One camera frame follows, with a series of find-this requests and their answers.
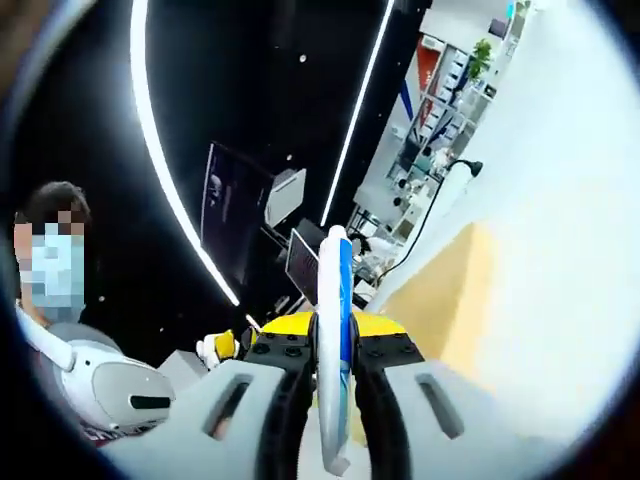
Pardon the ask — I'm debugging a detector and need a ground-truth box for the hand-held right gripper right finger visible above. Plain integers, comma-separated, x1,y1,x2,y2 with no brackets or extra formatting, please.
352,309,534,480

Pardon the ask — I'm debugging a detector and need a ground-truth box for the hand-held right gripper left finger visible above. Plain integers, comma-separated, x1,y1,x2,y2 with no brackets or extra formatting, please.
99,312,321,480

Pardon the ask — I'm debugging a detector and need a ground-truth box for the white toothpaste tube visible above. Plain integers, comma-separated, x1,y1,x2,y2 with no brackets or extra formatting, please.
315,237,360,476

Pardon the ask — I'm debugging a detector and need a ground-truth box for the small yellow wooden board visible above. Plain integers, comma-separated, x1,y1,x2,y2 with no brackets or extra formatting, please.
349,219,506,446

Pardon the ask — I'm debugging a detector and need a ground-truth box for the desktop monitor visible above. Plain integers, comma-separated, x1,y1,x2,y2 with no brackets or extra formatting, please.
284,228,321,306

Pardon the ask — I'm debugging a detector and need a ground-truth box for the hanging dark monitor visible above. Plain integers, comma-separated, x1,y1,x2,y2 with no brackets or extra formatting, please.
199,142,277,297

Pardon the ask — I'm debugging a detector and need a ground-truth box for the ceiling air conditioner unit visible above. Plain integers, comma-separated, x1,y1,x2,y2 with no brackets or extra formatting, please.
264,167,308,225

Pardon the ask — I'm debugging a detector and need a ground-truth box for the long ceiling light strip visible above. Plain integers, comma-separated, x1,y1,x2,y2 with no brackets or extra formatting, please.
319,0,397,227
129,0,242,307

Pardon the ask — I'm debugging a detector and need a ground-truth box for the shelf with white boxes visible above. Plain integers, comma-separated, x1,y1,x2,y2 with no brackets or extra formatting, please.
387,34,496,236

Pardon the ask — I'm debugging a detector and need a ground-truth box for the small potted plant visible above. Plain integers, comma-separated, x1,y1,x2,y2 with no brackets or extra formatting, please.
469,38,495,80

